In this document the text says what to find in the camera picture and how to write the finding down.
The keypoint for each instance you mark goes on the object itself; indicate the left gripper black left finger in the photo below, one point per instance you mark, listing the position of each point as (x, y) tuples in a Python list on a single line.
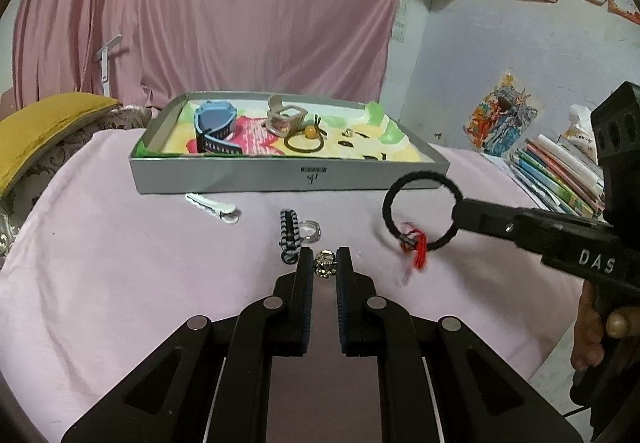
[(289, 324)]

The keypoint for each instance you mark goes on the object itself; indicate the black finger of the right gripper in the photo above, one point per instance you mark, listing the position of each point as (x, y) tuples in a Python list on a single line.
[(486, 218)]

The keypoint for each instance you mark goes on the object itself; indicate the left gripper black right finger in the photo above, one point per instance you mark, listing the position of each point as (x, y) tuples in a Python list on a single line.
[(353, 290)]

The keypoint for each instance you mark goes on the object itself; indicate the brown hair tie yellow bead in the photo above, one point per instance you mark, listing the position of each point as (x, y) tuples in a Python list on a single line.
[(307, 138)]

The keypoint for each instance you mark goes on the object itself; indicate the beige hair claw clip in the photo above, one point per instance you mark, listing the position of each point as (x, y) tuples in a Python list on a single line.
[(282, 119)]

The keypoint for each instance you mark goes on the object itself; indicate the blue smart watch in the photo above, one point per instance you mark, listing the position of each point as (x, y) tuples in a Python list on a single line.
[(214, 122)]

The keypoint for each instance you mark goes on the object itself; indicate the person's right hand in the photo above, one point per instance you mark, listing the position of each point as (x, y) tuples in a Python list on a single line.
[(590, 329)]

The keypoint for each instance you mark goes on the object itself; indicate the stack of books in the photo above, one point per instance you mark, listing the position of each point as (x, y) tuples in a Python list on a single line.
[(559, 176)]

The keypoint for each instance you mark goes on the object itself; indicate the white hair clip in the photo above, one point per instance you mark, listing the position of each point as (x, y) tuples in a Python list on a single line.
[(226, 212)]

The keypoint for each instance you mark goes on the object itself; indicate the colourful painted paper liner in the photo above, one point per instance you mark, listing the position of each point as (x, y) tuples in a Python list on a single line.
[(361, 133)]

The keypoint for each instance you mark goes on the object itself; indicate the grey shallow cardboard box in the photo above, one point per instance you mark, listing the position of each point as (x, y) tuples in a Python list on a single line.
[(234, 174)]

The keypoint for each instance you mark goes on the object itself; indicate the pink bed sheet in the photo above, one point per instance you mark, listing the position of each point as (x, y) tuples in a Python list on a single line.
[(100, 275)]

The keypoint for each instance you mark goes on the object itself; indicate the pink curtain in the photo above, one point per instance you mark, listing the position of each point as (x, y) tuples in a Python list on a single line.
[(335, 48)]

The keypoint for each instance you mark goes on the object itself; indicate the yellow pillow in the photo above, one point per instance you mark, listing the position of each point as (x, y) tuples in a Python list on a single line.
[(29, 132)]

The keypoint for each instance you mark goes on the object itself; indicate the colourful cartoon wall sticker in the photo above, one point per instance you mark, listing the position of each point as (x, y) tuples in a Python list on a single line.
[(501, 118)]

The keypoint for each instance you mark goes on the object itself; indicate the wall calendar sheet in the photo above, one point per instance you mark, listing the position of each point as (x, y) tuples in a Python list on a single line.
[(400, 22)]

